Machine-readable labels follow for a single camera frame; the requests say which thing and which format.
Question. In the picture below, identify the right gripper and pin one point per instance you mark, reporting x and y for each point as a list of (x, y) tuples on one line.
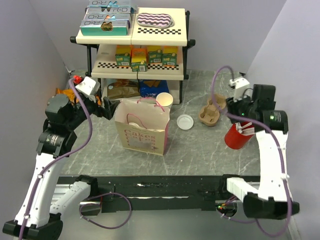
[(231, 106)]

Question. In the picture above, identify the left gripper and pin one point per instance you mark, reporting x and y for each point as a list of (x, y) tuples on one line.
[(108, 109)]

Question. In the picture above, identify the white plastic lid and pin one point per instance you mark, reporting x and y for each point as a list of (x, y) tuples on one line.
[(136, 125)]

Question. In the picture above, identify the cardboard cup carrier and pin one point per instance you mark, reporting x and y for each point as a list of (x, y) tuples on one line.
[(209, 114)]

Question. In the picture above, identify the pink white paper bag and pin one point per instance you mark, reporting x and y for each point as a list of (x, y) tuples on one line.
[(155, 118)]

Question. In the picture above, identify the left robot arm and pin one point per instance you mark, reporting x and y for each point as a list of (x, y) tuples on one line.
[(39, 218)]

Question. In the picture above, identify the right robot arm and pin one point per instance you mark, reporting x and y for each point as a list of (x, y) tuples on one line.
[(272, 199)]

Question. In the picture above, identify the brown chip bag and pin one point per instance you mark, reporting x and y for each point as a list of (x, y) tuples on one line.
[(122, 88)]

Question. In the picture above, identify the red cup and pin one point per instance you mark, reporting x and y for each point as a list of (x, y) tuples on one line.
[(234, 139)]

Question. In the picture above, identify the blue tortilla chip bag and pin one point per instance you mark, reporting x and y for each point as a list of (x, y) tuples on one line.
[(151, 88)]

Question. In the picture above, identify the orange chip bag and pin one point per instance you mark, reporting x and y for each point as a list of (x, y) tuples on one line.
[(72, 97)]

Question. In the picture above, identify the green juice carton left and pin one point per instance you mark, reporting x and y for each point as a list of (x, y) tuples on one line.
[(123, 55)]

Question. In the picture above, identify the green juice carton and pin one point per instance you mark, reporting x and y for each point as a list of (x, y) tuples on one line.
[(154, 54), (169, 56), (123, 55)]

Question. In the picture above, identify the cream three-tier shelf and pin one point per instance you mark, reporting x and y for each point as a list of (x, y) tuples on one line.
[(101, 63)]

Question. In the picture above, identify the orange yellow juice carton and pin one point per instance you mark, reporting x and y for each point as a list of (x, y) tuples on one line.
[(139, 60)]

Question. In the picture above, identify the stack of white lids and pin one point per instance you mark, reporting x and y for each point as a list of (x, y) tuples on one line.
[(185, 122)]

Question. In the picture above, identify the green juice carton middle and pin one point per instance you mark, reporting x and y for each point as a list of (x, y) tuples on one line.
[(154, 54)]

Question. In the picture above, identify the green juice carton right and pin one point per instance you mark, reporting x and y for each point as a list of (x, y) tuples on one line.
[(169, 56)]

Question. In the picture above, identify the teal box front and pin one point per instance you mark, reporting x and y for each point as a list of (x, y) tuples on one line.
[(104, 27)]

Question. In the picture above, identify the teal box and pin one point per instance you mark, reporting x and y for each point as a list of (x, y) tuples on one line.
[(108, 16), (112, 3), (104, 27), (108, 10)]

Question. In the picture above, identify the wavy striped sleep mask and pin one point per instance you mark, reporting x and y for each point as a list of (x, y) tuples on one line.
[(156, 20)]

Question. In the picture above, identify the teal box back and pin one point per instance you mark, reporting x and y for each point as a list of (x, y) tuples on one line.
[(112, 3)]

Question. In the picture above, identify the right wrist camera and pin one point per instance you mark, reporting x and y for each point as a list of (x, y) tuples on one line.
[(239, 85)]

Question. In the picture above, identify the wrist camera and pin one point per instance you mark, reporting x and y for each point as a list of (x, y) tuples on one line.
[(239, 85), (87, 86)]

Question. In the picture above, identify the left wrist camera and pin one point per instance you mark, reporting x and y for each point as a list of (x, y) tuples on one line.
[(87, 86)]

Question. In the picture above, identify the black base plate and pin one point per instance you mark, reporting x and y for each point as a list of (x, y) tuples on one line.
[(162, 192)]

